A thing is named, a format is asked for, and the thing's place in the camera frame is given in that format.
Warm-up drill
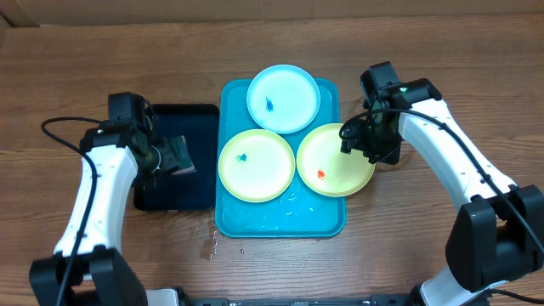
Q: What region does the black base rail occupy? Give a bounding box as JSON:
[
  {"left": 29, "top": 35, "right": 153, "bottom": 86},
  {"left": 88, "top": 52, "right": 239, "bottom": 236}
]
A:
[{"left": 179, "top": 294, "right": 419, "bottom": 306}]

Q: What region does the turquoise plastic tray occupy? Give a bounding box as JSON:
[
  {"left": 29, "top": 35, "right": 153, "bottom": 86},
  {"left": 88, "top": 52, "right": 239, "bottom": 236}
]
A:
[{"left": 215, "top": 79, "right": 347, "bottom": 238}]

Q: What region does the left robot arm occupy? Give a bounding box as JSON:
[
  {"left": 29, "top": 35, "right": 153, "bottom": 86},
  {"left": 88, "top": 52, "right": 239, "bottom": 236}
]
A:
[{"left": 29, "top": 93, "right": 184, "bottom": 306}]

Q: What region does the black water tray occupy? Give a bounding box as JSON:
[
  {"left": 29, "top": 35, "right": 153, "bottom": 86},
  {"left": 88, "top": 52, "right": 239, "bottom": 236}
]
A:
[{"left": 133, "top": 104, "right": 219, "bottom": 211}]

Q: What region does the light blue plate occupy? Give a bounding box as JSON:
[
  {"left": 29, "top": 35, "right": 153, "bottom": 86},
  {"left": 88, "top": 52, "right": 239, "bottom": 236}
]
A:
[{"left": 246, "top": 65, "right": 320, "bottom": 134}]

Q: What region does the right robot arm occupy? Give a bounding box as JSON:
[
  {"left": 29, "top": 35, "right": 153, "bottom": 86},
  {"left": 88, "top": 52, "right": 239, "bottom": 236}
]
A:
[{"left": 339, "top": 62, "right": 543, "bottom": 306}]

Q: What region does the yellow-green plate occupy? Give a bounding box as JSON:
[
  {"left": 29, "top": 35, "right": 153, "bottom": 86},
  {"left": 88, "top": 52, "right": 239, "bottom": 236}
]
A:
[
  {"left": 296, "top": 123, "right": 375, "bottom": 197},
  {"left": 218, "top": 129, "right": 296, "bottom": 203}
]

